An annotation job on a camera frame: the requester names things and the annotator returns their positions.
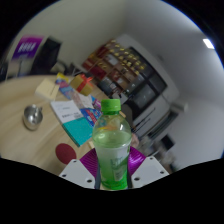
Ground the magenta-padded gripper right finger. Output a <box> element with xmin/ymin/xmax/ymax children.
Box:
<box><xmin>128</xmin><ymin>146</ymin><xmax>170</xmax><ymax>189</ymax></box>

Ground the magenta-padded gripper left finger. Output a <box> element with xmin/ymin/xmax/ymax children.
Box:
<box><xmin>58</xmin><ymin>148</ymin><xmax>99</xmax><ymax>190</ymax></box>

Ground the green capped drink bottle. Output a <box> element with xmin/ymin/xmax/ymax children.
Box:
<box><xmin>91</xmin><ymin>98</ymin><xmax>133</xmax><ymax>191</ymax></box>

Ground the flat round red coaster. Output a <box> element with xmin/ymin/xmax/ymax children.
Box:
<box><xmin>54</xmin><ymin>143</ymin><xmax>78</xmax><ymax>165</ymax></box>

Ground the teal notebook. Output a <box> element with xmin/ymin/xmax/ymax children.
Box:
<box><xmin>61</xmin><ymin>116</ymin><xmax>94</xmax><ymax>148</ymax></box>

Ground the white printed booklet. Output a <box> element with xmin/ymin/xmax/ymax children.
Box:
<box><xmin>49</xmin><ymin>99</ymin><xmax>84</xmax><ymax>125</ymax></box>

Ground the small steel cup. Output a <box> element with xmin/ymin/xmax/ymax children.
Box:
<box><xmin>22</xmin><ymin>104</ymin><xmax>44</xmax><ymax>131</ymax></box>

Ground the dark glass door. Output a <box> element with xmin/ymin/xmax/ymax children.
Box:
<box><xmin>128</xmin><ymin>46</ymin><xmax>168</xmax><ymax>113</ymax></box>

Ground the blue colourful booklet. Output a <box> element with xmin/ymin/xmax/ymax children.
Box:
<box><xmin>54</xmin><ymin>72</ymin><xmax>77</xmax><ymax>100</ymax></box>

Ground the wooden shelf unit with trophies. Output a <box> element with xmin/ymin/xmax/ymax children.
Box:
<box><xmin>81</xmin><ymin>38</ymin><xmax>148</xmax><ymax>98</ymax></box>

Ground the purple sign board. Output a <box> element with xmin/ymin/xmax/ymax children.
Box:
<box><xmin>11</xmin><ymin>35</ymin><xmax>45</xmax><ymax>61</ymax></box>

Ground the ceiling light panel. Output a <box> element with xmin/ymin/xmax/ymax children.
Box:
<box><xmin>202</xmin><ymin>38</ymin><xmax>216</xmax><ymax>50</ymax></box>

